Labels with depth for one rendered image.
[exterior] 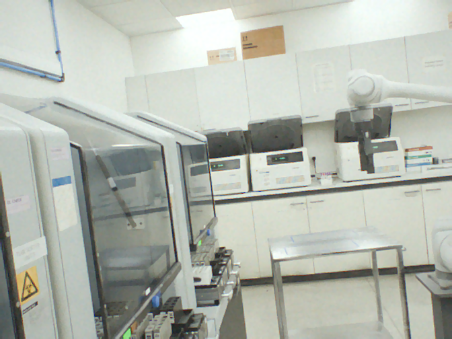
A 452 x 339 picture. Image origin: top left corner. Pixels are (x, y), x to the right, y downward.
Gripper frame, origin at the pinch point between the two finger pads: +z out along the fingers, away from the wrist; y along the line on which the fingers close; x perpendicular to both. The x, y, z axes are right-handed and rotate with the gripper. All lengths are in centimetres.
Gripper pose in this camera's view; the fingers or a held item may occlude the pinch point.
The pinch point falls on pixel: (367, 169)
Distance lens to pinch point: 188.7
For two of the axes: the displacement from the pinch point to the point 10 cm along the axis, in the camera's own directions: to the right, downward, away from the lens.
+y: 1.2, -0.7, 9.9
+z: 1.2, 9.9, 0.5
